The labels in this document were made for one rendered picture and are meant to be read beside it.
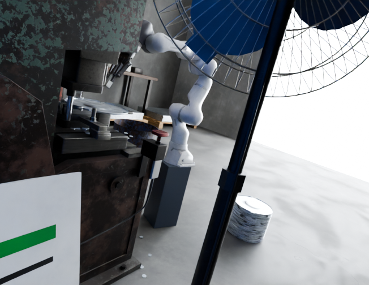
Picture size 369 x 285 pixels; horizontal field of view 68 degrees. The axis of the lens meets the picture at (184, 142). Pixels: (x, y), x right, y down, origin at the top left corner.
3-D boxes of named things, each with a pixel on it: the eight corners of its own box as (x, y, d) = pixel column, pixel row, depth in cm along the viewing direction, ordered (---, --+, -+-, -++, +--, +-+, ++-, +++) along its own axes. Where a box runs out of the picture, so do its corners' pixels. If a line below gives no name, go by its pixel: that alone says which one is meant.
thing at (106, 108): (56, 104, 113) (56, 102, 113) (73, 96, 141) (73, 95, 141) (126, 119, 119) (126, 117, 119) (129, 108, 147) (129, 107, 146)
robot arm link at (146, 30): (157, 57, 152) (147, 58, 160) (168, 38, 154) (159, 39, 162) (132, 34, 141) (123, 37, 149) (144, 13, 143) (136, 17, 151)
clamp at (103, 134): (86, 126, 119) (90, 104, 117) (110, 139, 110) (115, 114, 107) (73, 126, 114) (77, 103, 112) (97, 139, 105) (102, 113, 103)
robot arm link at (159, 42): (183, 42, 172) (138, 34, 153) (202, 39, 157) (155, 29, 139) (181, 60, 174) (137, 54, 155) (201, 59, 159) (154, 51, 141)
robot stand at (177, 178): (164, 212, 208) (177, 157, 197) (176, 225, 194) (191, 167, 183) (142, 214, 197) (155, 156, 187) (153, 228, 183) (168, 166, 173)
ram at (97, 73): (92, 80, 132) (102, 16, 125) (111, 87, 123) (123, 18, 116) (57, 74, 118) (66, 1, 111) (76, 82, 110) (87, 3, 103)
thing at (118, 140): (72, 120, 148) (74, 109, 146) (126, 149, 122) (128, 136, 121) (11, 119, 124) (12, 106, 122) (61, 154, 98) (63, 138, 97)
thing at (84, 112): (72, 111, 129) (73, 101, 128) (90, 120, 121) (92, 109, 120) (54, 109, 122) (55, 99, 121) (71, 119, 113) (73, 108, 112)
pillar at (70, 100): (68, 119, 113) (73, 85, 110) (71, 120, 112) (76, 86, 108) (63, 119, 111) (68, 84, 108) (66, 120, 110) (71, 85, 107)
